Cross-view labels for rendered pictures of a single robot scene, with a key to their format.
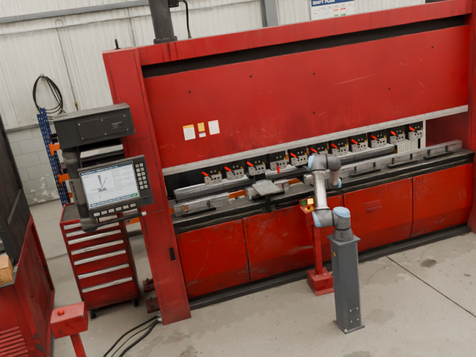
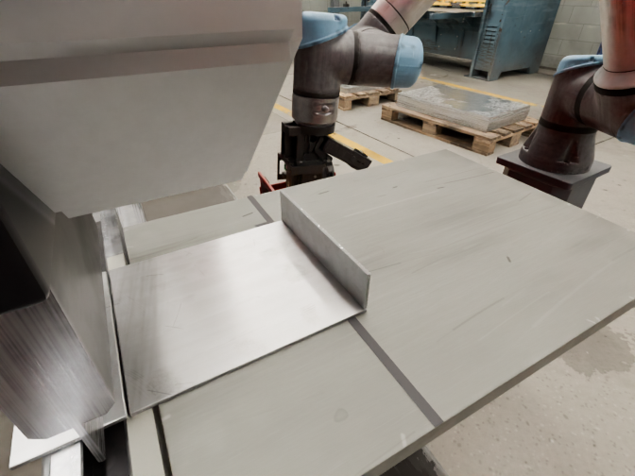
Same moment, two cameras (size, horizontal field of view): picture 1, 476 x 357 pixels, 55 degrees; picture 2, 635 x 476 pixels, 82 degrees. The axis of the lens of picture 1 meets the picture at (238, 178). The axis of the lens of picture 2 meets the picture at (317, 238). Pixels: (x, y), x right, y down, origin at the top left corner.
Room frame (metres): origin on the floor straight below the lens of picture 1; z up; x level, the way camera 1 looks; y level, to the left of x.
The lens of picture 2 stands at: (3.78, -0.08, 1.12)
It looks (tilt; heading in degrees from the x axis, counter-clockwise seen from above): 35 degrees down; 254
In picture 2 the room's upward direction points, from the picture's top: straight up
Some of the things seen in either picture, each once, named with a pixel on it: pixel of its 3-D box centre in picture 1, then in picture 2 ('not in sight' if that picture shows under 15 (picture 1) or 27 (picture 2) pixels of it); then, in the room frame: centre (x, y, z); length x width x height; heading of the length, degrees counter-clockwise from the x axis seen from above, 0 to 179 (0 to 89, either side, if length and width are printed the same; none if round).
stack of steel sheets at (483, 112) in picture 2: not in sight; (459, 105); (1.58, -3.05, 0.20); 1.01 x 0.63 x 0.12; 110
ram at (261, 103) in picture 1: (321, 96); not in sight; (3.99, -0.83, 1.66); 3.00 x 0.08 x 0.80; 103
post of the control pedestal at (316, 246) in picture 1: (316, 247); not in sight; (3.63, -0.61, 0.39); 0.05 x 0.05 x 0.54; 8
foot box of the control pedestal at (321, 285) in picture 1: (321, 280); not in sight; (3.60, -0.62, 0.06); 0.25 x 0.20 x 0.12; 8
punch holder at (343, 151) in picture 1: (338, 146); not in sight; (4.01, -0.95, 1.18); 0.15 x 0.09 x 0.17; 103
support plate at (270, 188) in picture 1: (265, 188); (390, 248); (3.70, -0.23, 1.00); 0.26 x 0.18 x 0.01; 13
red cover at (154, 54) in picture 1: (316, 28); not in sight; (3.98, -0.83, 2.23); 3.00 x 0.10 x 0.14; 103
